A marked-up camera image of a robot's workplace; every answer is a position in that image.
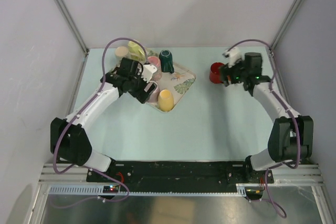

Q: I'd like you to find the leaf pattern serving tray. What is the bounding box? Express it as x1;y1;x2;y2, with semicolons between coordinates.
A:
146;48;196;110

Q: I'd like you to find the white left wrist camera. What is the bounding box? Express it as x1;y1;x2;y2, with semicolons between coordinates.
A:
141;64;158;82

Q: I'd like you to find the pink face pattern mug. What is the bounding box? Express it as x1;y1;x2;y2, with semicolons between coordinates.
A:
148;56;162;81

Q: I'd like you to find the dark green mug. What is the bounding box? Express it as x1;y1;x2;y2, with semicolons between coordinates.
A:
159;50;175;74

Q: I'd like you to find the red mug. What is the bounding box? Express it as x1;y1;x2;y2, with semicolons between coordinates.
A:
209;62;224;84

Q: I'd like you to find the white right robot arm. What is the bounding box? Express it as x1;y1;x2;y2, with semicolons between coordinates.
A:
219;48;313;183

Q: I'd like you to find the grey slotted cable duct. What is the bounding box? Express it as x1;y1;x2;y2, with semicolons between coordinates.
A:
48;184;263;196

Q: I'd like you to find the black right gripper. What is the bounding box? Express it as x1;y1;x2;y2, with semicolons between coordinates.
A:
219;55;249;87

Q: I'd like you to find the purple mug black handle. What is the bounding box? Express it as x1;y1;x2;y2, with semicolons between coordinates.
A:
148;81;161;103

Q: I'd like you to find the beige mug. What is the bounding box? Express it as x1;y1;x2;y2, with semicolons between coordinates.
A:
114;46;130;62

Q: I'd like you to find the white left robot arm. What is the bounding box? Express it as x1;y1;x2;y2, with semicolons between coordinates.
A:
50;58;157;182

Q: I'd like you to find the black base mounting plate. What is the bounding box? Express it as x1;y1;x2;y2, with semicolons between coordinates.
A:
86;161;274;194

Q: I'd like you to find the pale yellow green mug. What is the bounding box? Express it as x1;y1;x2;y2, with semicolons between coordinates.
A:
128;41;145;63

